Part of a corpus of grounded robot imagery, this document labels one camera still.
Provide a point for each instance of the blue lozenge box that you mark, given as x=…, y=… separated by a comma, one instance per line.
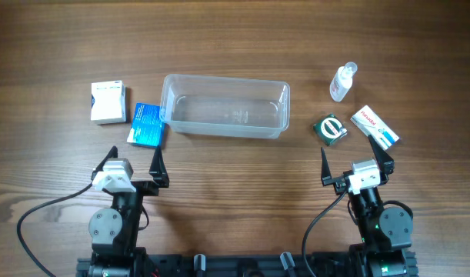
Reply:
x=147, y=128

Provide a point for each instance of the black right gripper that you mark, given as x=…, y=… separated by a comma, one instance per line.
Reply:
x=340, y=184

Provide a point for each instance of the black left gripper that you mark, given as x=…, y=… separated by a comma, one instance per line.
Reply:
x=159, y=175

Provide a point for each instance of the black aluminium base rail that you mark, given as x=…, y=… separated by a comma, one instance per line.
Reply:
x=242, y=265

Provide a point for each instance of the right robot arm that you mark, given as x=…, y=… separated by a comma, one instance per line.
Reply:
x=385, y=227

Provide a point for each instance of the white spray bottle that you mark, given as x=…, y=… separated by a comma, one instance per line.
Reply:
x=342, y=81

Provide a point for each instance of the white Panadol box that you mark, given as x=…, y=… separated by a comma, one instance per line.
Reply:
x=370, y=124

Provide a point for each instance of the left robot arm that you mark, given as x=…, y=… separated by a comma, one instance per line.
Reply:
x=114, y=230

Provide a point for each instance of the white medicine box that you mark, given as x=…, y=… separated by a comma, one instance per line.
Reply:
x=108, y=102

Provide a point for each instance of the green ointment box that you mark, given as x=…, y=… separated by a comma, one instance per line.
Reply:
x=330, y=129

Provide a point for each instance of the clear plastic container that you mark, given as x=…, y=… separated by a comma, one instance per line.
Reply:
x=222, y=106

